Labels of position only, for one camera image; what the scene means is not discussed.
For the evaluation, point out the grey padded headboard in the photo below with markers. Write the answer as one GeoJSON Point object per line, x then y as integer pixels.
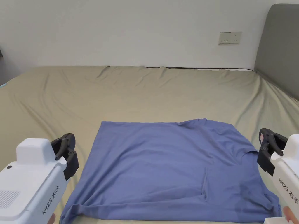
{"type": "Point", "coordinates": [278, 51]}

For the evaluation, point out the blue shirt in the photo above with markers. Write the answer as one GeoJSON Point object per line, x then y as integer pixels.
{"type": "Point", "coordinates": [158, 168]}

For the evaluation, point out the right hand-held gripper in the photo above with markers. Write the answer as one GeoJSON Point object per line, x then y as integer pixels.
{"type": "Point", "coordinates": [287, 177]}

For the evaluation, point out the person's right hand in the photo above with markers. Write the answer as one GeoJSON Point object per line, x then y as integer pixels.
{"type": "Point", "coordinates": [289, 213]}

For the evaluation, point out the person's left hand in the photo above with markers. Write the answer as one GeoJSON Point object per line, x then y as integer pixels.
{"type": "Point", "coordinates": [52, 218]}

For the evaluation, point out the bed with beige sheet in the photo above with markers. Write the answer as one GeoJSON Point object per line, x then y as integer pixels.
{"type": "Point", "coordinates": [140, 93]}

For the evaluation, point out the beige wall socket panel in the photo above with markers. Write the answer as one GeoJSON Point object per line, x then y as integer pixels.
{"type": "Point", "coordinates": [230, 38]}

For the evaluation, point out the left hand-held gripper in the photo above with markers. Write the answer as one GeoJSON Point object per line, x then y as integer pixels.
{"type": "Point", "coordinates": [28, 186]}

